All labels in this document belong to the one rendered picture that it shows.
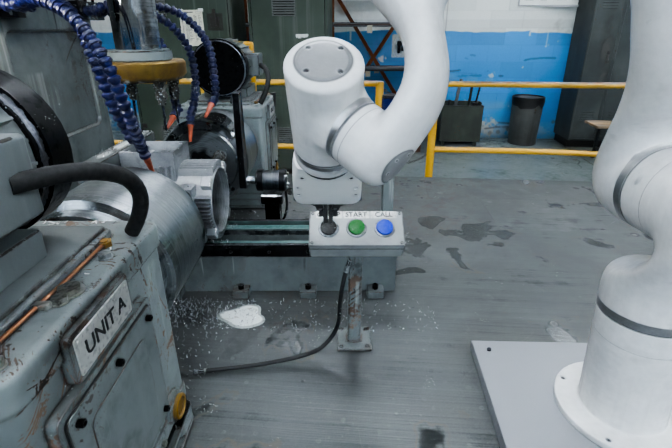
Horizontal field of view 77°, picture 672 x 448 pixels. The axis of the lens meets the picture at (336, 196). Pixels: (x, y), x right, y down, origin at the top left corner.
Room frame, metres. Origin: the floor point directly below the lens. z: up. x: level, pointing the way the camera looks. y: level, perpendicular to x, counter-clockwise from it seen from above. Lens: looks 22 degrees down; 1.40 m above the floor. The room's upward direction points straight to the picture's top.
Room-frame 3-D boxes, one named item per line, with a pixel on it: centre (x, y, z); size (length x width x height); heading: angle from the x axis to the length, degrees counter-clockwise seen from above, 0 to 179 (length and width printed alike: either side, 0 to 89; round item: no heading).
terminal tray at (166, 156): (0.95, 0.42, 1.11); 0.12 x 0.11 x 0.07; 90
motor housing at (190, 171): (0.95, 0.38, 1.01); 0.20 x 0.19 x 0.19; 90
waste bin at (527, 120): (5.42, -2.42, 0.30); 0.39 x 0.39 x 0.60
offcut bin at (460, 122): (5.41, -1.58, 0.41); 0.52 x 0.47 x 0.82; 85
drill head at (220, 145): (1.28, 0.38, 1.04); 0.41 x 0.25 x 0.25; 0
